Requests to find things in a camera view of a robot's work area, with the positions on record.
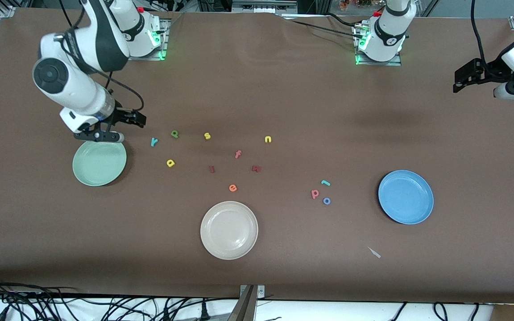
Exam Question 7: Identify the green plate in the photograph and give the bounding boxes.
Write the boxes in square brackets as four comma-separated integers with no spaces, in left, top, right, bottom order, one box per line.
[72,139,128,187]

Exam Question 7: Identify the blue plate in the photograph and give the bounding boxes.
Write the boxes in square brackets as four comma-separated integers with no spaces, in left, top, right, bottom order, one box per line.
[377,170,435,225]

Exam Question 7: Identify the orange decorative objects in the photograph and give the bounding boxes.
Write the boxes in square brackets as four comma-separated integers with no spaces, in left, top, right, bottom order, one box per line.
[340,0,385,10]

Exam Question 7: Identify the beige plate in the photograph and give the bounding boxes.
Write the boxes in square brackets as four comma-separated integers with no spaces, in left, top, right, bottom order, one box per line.
[200,201,259,260]

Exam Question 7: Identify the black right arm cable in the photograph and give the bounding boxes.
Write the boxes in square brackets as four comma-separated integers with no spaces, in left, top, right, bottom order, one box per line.
[58,0,145,114]

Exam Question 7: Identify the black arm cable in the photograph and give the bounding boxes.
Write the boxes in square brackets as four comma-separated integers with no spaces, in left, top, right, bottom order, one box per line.
[58,0,145,114]
[470,0,492,74]

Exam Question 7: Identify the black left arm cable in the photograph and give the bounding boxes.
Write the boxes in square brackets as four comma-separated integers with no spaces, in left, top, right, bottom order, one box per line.
[470,0,492,74]

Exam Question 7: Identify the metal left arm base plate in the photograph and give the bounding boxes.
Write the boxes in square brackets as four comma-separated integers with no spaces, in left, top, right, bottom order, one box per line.
[353,21,403,67]

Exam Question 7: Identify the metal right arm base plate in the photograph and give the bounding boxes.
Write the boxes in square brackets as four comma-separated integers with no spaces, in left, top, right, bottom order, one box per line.
[128,19,169,61]

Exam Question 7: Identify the black table cable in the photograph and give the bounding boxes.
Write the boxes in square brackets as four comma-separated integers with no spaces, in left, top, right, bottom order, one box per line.
[289,19,361,35]
[326,12,364,29]

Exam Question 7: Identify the silver aluminium frame beam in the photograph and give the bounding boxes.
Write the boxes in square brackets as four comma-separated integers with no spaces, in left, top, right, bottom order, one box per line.
[232,0,298,14]

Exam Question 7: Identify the black floor cable bundle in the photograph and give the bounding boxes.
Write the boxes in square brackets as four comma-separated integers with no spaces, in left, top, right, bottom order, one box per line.
[0,274,240,321]

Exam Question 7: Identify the metal table edge bracket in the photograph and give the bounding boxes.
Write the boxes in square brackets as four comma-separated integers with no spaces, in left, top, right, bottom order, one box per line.
[228,284,266,321]

